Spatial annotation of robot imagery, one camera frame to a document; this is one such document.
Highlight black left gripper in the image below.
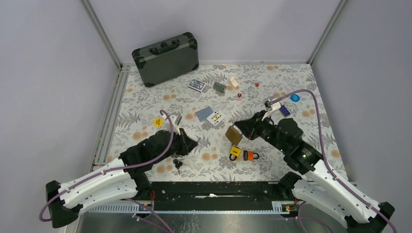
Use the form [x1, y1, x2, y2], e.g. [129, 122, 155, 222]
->
[153, 127, 198, 165]

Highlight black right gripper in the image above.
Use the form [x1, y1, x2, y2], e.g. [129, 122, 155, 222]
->
[234, 109, 289, 153]

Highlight brass padlock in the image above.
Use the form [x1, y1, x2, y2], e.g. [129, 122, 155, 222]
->
[225, 124, 243, 146]

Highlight black-headed keys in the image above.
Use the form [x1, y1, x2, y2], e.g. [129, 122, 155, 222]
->
[173, 159, 184, 175]

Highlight orange black padlock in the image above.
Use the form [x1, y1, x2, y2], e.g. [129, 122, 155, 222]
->
[243, 150, 260, 161]

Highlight yellow black padlock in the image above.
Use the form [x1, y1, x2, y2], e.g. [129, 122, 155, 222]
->
[229, 146, 242, 161]

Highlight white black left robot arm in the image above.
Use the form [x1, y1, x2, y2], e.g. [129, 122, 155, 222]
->
[45, 128, 198, 228]

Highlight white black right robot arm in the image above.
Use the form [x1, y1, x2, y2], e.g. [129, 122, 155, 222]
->
[234, 111, 395, 233]

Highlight blue-backed playing card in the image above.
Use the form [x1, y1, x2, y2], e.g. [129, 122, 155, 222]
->
[195, 106, 214, 122]

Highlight face-up playing card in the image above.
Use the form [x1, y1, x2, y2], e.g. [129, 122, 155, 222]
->
[206, 109, 226, 126]

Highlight yellow round token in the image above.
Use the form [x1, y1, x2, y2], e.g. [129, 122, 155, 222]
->
[153, 118, 164, 127]

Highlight green purple building bricks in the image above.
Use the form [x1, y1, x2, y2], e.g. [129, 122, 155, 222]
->
[279, 105, 291, 117]

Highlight grey green building brick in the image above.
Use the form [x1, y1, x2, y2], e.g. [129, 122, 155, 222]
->
[213, 82, 227, 93]

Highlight small beige block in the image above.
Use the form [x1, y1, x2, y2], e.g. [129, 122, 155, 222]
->
[229, 77, 239, 89]

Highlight blue round token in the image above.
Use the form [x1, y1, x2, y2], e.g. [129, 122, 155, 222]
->
[290, 94, 300, 102]

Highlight blue card deck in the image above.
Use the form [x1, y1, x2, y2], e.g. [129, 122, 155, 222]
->
[188, 79, 207, 92]

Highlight grey black hard case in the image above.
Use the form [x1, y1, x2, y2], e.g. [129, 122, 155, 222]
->
[132, 32, 199, 87]

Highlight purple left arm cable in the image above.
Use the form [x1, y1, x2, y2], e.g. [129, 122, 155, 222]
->
[38, 109, 176, 233]

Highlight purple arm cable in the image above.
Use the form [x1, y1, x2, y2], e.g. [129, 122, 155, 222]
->
[38, 109, 176, 233]
[269, 89, 398, 233]

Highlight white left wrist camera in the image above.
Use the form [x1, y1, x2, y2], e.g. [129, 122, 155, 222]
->
[165, 114, 182, 134]

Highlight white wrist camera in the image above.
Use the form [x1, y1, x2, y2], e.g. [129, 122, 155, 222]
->
[165, 114, 182, 134]
[262, 97, 281, 121]

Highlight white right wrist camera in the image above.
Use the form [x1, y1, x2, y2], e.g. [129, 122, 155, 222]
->
[262, 97, 281, 121]

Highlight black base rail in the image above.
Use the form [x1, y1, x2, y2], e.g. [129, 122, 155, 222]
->
[132, 182, 295, 204]

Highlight slotted cable duct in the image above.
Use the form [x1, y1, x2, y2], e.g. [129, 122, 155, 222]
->
[89, 198, 292, 215]

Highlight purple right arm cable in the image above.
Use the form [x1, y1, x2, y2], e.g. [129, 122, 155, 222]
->
[269, 89, 398, 233]

